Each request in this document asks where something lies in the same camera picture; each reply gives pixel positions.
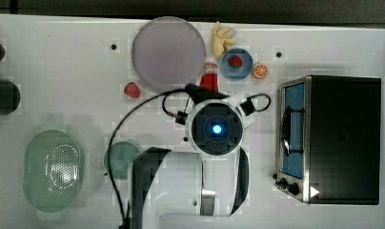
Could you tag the black toaster oven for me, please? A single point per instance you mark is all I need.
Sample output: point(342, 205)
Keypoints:
point(329, 139)

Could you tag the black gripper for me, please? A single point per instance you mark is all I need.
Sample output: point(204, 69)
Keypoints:
point(199, 94)

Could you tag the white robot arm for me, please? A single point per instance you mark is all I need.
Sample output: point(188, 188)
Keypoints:
point(211, 180)

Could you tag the red ketchup bottle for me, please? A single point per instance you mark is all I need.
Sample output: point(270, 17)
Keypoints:
point(209, 78)

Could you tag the black pot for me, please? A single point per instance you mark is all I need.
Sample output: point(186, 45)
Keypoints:
point(9, 97)

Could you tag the green cup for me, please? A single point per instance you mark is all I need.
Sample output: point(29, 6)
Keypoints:
point(119, 157)

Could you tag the small red berry toy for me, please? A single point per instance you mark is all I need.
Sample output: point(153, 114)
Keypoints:
point(235, 62)

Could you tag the blue bowl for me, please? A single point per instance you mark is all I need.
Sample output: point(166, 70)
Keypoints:
point(233, 73)

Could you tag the red toy strawberry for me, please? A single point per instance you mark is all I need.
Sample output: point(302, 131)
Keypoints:
point(132, 90)

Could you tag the orange slice toy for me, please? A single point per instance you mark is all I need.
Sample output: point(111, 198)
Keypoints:
point(260, 70)

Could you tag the green perforated colander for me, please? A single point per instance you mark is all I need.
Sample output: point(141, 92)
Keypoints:
point(53, 171)

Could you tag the round grey plate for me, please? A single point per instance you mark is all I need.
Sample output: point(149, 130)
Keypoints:
point(168, 53)

